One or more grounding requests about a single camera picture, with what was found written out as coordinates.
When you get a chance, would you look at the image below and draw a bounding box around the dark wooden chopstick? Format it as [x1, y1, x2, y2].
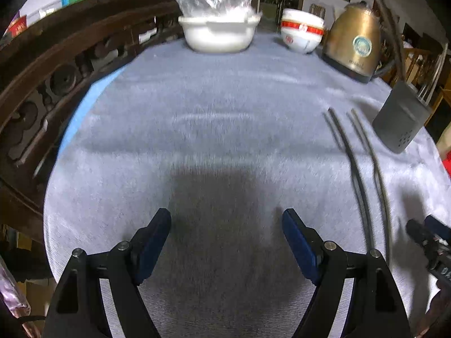
[377, 0, 406, 82]

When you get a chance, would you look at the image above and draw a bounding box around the white plastic basin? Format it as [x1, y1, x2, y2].
[178, 14, 261, 54]

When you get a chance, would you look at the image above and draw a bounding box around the dark carved wooden chair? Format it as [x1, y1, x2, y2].
[1, 0, 183, 242]

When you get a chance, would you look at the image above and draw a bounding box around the gold electric kettle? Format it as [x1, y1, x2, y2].
[322, 1, 381, 83]

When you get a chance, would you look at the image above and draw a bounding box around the dark grey utensil holder cup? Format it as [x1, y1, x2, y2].
[372, 82, 431, 154]

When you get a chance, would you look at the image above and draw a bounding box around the white red ceramic bowl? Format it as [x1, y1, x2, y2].
[280, 8, 325, 54]

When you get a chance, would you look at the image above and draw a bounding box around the grey table cloth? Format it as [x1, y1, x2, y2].
[44, 34, 450, 337]

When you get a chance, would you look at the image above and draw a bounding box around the clear plastic bag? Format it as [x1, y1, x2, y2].
[176, 0, 255, 17]

